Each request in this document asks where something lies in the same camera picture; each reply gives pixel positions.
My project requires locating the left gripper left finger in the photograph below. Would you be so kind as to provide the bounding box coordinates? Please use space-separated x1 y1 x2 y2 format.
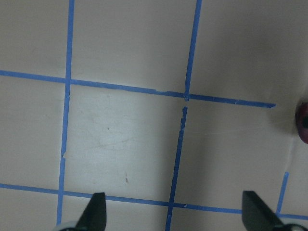
75 192 107 231

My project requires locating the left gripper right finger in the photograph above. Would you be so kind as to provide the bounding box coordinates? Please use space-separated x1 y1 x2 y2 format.
242 191 284 231

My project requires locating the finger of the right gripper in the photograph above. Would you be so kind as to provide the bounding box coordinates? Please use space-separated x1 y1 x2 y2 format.
302 116 308 128

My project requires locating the dark red apple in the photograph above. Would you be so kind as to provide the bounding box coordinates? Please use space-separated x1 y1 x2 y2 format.
295 102 308 144

